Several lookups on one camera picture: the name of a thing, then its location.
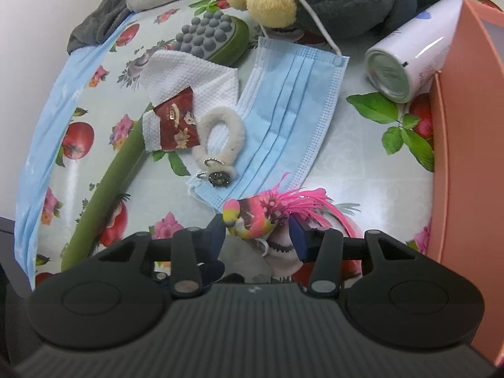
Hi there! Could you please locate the grey plush toy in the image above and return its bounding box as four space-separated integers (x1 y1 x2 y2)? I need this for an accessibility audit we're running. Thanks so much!
222 0 455 40

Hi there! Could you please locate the white cylindrical bottle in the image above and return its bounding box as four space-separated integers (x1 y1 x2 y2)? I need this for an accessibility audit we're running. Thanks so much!
364 0 464 104

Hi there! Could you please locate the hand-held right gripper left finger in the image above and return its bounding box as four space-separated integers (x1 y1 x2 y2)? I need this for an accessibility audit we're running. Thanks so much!
94 215 227 300

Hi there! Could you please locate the white fluffy keychain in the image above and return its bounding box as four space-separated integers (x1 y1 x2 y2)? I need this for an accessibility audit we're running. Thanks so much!
188 107 243 190

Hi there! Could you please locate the dark red snack packet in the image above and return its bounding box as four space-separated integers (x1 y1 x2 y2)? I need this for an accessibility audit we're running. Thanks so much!
153 87 201 151

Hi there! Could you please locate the blue face mask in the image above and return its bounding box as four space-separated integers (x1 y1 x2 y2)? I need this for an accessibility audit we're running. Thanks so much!
185 0 350 214

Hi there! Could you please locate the pink feathered toy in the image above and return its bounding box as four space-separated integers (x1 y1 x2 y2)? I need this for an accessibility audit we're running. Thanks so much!
222 172 339 241

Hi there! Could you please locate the dark grey blanket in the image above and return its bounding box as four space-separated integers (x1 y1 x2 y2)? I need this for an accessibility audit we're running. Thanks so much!
67 0 138 56

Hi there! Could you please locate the orange cardboard box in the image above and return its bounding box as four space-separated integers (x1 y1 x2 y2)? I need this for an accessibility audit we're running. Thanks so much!
427 0 504 367

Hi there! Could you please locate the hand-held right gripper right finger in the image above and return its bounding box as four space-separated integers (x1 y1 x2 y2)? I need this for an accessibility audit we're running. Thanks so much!
289 218 418 297

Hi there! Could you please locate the light blue bed sheet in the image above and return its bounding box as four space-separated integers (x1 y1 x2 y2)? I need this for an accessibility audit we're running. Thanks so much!
14 12 136 288

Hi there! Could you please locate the white paper tissue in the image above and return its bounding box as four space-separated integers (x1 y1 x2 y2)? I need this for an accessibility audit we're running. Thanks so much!
140 49 241 152

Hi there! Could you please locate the fruit printed mat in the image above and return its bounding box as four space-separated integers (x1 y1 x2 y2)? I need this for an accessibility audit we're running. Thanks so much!
33 0 504 288

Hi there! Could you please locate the green massage stick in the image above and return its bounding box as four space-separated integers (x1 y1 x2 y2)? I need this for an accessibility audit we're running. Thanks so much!
61 12 250 272

